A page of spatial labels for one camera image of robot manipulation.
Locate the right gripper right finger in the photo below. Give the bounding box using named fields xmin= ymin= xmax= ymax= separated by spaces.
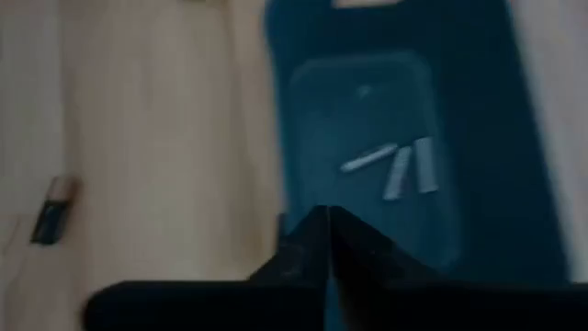
xmin=327 ymin=205 xmax=588 ymax=331

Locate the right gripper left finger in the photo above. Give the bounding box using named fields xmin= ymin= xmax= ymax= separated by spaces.
xmin=84 ymin=205 xmax=330 ymax=331

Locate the large black copper battery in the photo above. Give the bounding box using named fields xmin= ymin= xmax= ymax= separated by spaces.
xmin=28 ymin=175 xmax=83 ymax=246

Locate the teal plastic bin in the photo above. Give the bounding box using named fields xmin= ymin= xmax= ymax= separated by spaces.
xmin=264 ymin=0 xmax=573 ymax=285

